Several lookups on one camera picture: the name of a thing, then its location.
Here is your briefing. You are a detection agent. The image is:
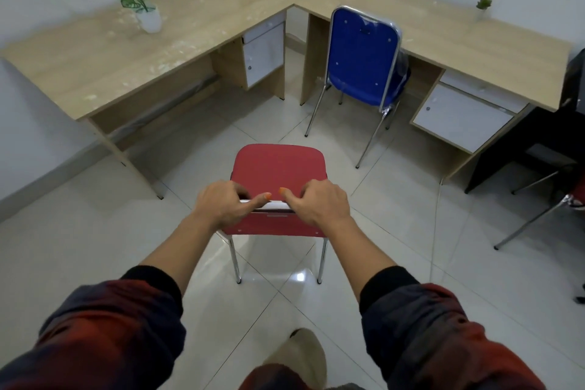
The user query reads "person's left hand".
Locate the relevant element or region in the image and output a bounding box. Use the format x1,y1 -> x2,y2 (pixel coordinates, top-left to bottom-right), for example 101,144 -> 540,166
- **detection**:
191,180 -> 273,233

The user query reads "person's right hand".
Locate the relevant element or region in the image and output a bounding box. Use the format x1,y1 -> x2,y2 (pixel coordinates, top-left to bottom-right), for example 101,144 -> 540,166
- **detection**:
278,179 -> 353,235

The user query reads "red chair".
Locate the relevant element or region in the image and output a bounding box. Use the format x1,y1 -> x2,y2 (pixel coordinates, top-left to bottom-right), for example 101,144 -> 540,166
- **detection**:
218,143 -> 330,285
493,163 -> 585,251

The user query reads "blue chair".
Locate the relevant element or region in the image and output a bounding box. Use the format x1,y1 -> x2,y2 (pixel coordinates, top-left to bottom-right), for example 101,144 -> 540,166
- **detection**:
303,5 -> 412,170

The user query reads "person's right forearm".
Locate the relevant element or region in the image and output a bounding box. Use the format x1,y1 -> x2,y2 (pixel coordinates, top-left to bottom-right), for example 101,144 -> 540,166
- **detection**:
327,218 -> 547,390

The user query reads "person's left forearm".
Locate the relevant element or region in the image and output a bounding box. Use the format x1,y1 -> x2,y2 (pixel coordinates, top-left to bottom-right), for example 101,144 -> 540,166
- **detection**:
0,213 -> 220,390

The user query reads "person's right leg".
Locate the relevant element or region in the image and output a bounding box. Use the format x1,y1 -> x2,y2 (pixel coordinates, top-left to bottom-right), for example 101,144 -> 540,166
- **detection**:
263,328 -> 328,389

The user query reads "person's plaid shirt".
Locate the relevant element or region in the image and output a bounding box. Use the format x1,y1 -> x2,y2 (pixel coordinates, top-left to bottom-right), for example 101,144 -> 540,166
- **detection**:
237,363 -> 366,390

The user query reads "wooden table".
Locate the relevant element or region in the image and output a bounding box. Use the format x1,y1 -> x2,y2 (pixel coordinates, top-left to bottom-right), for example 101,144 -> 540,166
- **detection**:
294,0 -> 573,183
0,0 -> 306,201

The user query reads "black table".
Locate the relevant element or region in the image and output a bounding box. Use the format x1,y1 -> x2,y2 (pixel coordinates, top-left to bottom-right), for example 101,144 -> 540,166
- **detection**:
464,48 -> 585,195

